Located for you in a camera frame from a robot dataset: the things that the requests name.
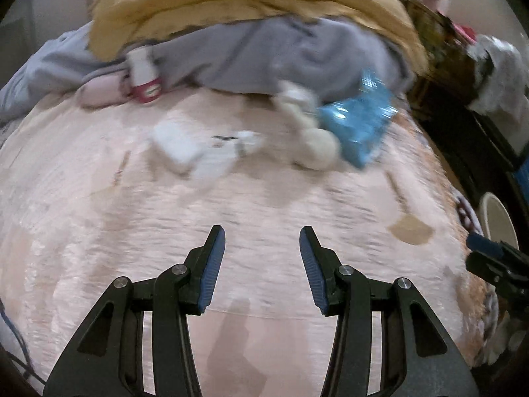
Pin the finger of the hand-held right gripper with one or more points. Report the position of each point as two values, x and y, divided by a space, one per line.
482 242
481 265

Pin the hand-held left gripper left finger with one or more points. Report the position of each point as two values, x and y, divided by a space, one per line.
210 275

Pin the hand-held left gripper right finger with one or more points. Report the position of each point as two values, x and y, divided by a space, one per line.
313 275

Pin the brown white patterned blanket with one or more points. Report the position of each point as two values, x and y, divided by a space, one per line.
465 211

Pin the pink fringed bedspread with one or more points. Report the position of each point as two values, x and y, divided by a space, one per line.
124 223

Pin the cream round wad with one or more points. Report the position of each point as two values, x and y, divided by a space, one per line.
318 149

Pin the blue snack packet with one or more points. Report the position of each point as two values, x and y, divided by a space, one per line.
355 124

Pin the white cloth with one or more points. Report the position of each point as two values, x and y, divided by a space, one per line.
500 74

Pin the crumpled white tissue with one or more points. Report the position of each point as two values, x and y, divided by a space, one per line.
297 99

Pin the wooden rack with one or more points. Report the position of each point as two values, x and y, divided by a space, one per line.
438 37

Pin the small pink cloth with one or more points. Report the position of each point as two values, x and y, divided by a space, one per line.
99 93

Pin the pink white bottle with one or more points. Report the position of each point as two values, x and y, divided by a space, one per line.
142 70

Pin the grey lavender garment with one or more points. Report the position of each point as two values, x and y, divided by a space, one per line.
268 53

